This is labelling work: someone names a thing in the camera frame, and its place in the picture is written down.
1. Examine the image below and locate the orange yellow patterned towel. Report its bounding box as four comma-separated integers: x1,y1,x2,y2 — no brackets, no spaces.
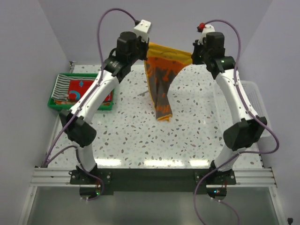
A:
144,43,192,121

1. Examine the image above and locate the red blue patterned towel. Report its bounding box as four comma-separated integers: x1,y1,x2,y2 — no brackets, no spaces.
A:
67,79,113,104

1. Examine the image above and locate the green white striped towel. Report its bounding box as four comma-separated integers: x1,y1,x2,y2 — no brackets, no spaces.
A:
51,73,97,101

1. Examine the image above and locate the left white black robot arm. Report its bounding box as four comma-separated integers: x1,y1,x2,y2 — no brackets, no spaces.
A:
59,31,149,187

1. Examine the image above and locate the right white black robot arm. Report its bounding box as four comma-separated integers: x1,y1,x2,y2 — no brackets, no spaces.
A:
192,30,267,184

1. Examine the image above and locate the white plastic basket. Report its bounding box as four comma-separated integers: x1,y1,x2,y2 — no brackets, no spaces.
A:
213,81,272,133

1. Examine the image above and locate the orange folded cartoon towel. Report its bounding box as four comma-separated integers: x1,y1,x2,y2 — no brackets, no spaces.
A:
54,100,112,106

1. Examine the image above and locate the green plastic tray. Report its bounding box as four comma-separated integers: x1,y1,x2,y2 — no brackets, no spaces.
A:
48,73,115,111

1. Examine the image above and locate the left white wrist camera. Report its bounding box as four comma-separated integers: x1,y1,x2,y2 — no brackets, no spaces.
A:
133,20,152,41

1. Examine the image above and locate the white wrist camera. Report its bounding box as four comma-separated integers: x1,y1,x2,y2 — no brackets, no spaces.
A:
133,20,152,41
197,22,215,40

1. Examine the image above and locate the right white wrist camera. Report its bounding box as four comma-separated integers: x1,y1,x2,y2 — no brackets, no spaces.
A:
197,22,215,40

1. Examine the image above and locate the black mounting base plate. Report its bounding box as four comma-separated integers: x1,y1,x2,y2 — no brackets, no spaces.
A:
68,168,237,198

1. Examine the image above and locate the aluminium frame rail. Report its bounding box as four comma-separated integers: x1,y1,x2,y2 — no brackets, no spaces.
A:
18,168,287,225

